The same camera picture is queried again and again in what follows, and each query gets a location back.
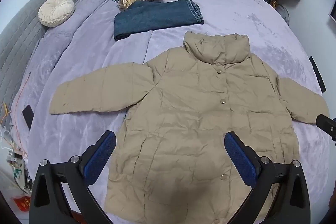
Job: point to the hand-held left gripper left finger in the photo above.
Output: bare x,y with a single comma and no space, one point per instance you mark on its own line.
101,155

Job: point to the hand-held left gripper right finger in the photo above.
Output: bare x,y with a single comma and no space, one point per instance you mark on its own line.
240,158

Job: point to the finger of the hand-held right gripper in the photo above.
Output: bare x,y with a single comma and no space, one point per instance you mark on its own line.
325,124

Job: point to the tan puffer jacket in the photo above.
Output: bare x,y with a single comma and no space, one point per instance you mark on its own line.
183,108

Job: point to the black phone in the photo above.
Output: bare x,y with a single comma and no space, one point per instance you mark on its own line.
28,116

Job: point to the red packet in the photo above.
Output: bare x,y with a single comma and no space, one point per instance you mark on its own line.
22,203

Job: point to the lilac bed blanket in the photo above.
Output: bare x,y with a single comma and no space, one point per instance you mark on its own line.
249,24

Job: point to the grey quilted headboard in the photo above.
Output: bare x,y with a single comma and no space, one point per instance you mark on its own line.
21,37

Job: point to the folded blue jeans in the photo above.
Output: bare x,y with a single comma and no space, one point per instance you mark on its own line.
155,18

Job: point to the round cream pillow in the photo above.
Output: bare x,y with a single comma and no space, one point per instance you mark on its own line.
55,11

